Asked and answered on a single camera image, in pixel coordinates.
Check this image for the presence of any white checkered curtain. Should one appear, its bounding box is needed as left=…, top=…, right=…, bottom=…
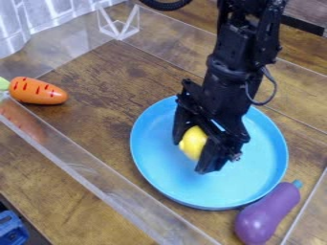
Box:
left=0, top=0, right=127, bottom=59

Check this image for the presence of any clear acrylic barrier wall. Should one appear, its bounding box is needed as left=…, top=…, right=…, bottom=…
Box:
left=0, top=0, right=327, bottom=245

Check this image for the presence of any black cable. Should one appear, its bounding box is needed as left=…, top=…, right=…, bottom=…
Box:
left=244, top=65, right=279, bottom=107

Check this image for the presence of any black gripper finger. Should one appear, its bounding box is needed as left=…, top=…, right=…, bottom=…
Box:
left=195, top=131, right=243, bottom=174
left=172, top=106, right=195, bottom=145

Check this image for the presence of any orange toy carrot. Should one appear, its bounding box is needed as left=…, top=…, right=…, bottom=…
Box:
left=9, top=77, right=68, bottom=105

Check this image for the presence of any yellow toy lemon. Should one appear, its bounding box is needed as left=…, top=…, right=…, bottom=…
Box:
left=179, top=125, right=207, bottom=161

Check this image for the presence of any blue plastic object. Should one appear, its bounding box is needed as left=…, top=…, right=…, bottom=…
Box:
left=0, top=211, right=30, bottom=245

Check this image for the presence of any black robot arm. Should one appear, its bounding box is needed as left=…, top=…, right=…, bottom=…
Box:
left=172, top=0, right=287, bottom=174

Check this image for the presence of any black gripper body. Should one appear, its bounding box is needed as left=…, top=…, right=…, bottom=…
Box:
left=176, top=56, right=263, bottom=144

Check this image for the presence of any blue round tray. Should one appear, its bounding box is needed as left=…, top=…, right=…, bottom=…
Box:
left=131, top=97, right=288, bottom=211

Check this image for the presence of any purple toy eggplant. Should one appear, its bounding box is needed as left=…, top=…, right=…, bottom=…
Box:
left=234, top=180, right=303, bottom=245

